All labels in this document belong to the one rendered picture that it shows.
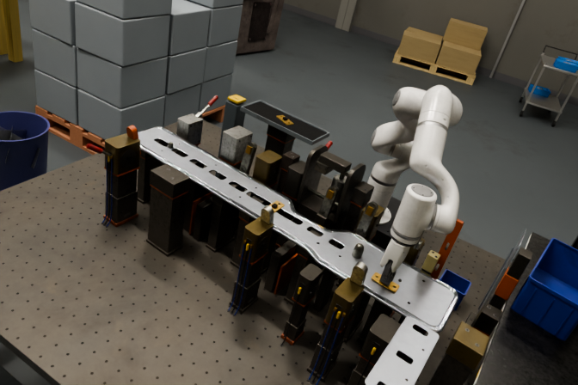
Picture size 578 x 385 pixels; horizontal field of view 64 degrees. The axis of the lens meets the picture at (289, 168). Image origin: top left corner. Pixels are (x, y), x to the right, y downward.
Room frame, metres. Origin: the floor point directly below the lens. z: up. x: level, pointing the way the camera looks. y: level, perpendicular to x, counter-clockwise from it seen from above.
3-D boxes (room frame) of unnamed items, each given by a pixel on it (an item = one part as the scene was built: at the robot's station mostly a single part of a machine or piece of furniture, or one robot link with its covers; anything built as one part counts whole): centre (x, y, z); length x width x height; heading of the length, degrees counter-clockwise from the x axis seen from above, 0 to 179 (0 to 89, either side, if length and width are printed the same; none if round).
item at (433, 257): (1.22, -0.52, 0.88); 0.04 x 0.04 x 0.37; 62
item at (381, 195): (1.80, -0.41, 0.89); 0.19 x 0.19 x 0.18
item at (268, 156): (1.60, 0.08, 0.89); 0.12 x 0.08 x 0.38; 152
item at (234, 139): (1.68, 0.22, 0.90); 0.13 x 0.08 x 0.41; 152
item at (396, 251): (1.10, -0.37, 1.14); 0.10 x 0.07 x 0.11; 152
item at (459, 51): (8.00, -2.01, 0.40); 1.47 x 1.08 x 0.79; 66
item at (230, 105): (1.89, 0.29, 0.92); 0.08 x 0.08 x 0.44; 62
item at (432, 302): (1.37, 0.04, 1.00); 1.38 x 0.22 x 0.02; 62
